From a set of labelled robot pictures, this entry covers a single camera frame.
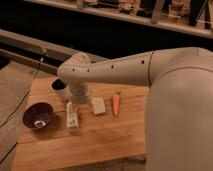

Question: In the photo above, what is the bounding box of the dark purple bowl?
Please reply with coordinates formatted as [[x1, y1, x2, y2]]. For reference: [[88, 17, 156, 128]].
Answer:
[[22, 102, 53, 129]]

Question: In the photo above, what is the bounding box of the white tube bottle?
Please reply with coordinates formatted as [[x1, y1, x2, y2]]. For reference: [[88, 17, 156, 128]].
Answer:
[[66, 102, 79, 129]]

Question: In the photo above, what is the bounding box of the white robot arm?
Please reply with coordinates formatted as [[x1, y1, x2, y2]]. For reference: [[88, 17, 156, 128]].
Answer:
[[57, 47, 213, 171]]

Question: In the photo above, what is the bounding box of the black cable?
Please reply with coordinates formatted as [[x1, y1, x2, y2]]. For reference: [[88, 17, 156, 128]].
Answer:
[[0, 53, 47, 164]]

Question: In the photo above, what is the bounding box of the orange pepper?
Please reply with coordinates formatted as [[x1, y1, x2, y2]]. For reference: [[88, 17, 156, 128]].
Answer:
[[112, 94, 120, 117]]

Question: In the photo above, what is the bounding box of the wooden shelf ledge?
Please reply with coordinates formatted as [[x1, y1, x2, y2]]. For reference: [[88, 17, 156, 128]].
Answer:
[[25, 0, 213, 40]]

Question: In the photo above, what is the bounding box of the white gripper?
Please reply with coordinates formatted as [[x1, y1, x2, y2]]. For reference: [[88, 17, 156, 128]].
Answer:
[[69, 83, 91, 103]]

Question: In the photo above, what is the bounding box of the beige sponge block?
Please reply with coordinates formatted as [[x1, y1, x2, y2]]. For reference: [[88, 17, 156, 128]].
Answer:
[[91, 97, 106, 115]]

